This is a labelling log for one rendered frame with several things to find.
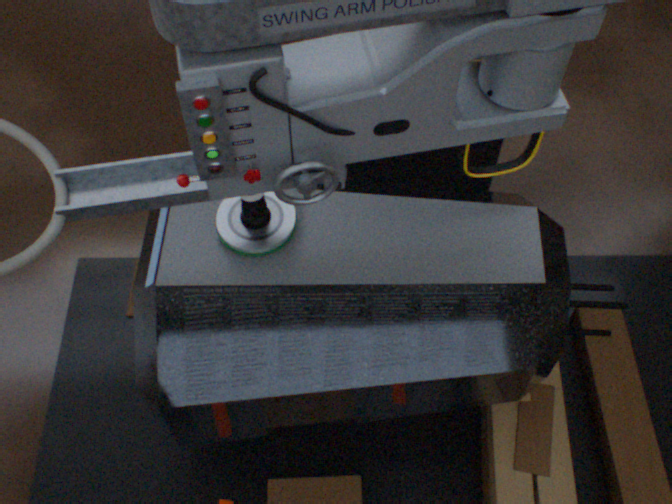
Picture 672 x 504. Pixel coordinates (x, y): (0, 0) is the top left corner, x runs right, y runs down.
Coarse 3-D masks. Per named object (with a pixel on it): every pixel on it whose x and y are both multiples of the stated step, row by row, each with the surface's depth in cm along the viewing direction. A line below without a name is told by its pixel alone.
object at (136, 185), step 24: (72, 168) 181; (96, 168) 182; (120, 168) 183; (144, 168) 185; (168, 168) 187; (192, 168) 188; (72, 192) 183; (96, 192) 183; (120, 192) 183; (144, 192) 183; (168, 192) 178; (192, 192) 179; (72, 216) 177; (96, 216) 179
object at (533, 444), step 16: (544, 384) 249; (528, 400) 246; (544, 400) 246; (528, 416) 243; (544, 416) 243; (528, 432) 240; (544, 432) 240; (528, 448) 237; (544, 448) 237; (528, 464) 235; (544, 464) 235
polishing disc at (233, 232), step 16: (272, 192) 208; (224, 208) 205; (240, 208) 205; (272, 208) 205; (288, 208) 205; (224, 224) 202; (240, 224) 202; (272, 224) 202; (288, 224) 202; (224, 240) 200; (240, 240) 199; (256, 240) 199; (272, 240) 199
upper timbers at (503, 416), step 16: (560, 384) 250; (560, 400) 247; (496, 416) 244; (512, 416) 244; (560, 416) 244; (496, 432) 241; (512, 432) 241; (560, 432) 241; (496, 448) 239; (512, 448) 239; (560, 448) 239; (496, 464) 236; (512, 464) 236; (560, 464) 236; (496, 480) 233; (512, 480) 233; (528, 480) 233; (544, 480) 233; (560, 480) 233; (496, 496) 231; (512, 496) 231; (528, 496) 231; (544, 496) 231; (560, 496) 231
